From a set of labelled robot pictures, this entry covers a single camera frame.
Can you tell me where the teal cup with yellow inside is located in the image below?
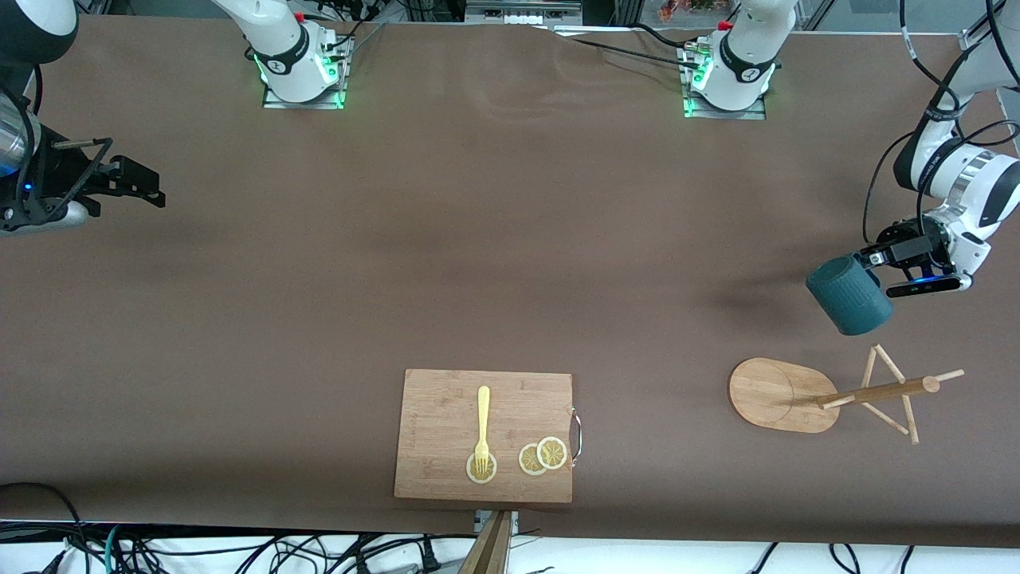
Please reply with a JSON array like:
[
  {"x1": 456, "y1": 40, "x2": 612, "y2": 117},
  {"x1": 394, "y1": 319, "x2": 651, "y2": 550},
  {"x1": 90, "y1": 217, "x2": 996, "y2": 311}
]
[{"x1": 806, "y1": 254, "x2": 893, "y2": 336}]

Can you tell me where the wooden mug rack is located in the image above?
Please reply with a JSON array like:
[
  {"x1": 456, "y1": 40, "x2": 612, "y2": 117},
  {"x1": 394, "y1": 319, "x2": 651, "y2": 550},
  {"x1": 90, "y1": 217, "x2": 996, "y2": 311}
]
[{"x1": 728, "y1": 344, "x2": 965, "y2": 445}]

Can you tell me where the grey metal rack panel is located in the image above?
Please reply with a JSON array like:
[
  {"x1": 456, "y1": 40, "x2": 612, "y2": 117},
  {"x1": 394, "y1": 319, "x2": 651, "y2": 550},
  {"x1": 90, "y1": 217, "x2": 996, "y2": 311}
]
[{"x1": 466, "y1": 0, "x2": 583, "y2": 25}]

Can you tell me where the bamboo cutting board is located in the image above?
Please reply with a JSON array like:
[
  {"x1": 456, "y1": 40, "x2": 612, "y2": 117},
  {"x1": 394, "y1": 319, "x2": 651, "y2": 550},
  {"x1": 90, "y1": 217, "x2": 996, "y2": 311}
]
[{"x1": 394, "y1": 368, "x2": 583, "y2": 504}]

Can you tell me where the yellow plastic fork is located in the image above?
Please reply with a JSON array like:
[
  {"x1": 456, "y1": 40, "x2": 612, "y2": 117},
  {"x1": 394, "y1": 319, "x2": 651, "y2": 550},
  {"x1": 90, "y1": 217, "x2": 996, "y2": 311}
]
[{"x1": 474, "y1": 386, "x2": 492, "y2": 473}]

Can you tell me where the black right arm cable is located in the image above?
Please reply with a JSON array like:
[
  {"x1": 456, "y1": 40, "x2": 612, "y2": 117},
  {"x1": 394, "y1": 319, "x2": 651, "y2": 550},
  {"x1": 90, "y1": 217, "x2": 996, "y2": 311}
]
[{"x1": 14, "y1": 64, "x2": 42, "y2": 204}]

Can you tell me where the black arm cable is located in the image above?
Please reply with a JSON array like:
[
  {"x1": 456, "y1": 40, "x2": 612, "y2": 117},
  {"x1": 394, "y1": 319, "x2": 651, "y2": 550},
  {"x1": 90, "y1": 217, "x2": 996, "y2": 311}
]
[
  {"x1": 14, "y1": 64, "x2": 42, "y2": 204},
  {"x1": 863, "y1": 0, "x2": 1020, "y2": 248}
]

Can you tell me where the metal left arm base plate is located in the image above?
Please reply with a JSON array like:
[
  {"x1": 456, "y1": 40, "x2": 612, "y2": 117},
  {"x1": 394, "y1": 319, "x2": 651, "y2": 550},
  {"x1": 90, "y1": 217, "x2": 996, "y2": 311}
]
[{"x1": 683, "y1": 44, "x2": 767, "y2": 120}]

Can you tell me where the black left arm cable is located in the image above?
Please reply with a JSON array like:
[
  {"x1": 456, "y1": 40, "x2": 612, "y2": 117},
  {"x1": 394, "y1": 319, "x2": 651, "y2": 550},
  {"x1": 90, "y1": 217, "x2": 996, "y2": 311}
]
[{"x1": 863, "y1": 0, "x2": 1020, "y2": 248}]

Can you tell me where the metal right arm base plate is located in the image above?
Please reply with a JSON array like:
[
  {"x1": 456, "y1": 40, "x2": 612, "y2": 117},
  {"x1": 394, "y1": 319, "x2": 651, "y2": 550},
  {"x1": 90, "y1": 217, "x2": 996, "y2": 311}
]
[{"x1": 263, "y1": 36, "x2": 353, "y2": 110}]

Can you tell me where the black table cable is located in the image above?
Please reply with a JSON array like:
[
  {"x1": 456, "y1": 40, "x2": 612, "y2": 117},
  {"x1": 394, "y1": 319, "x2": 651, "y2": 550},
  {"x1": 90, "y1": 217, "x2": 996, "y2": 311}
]
[
  {"x1": 630, "y1": 22, "x2": 696, "y2": 50},
  {"x1": 570, "y1": 37, "x2": 704, "y2": 71}
]

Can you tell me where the black looped floor cable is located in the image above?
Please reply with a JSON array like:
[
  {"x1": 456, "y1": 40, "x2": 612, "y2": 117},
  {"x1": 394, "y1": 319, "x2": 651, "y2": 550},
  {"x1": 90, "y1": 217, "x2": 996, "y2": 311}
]
[{"x1": 0, "y1": 482, "x2": 90, "y2": 574}]

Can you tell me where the wooden post with metal bracket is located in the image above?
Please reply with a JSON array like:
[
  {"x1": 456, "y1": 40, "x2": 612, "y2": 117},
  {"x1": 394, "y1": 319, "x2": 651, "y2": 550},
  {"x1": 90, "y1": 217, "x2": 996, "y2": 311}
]
[{"x1": 458, "y1": 510, "x2": 519, "y2": 574}]

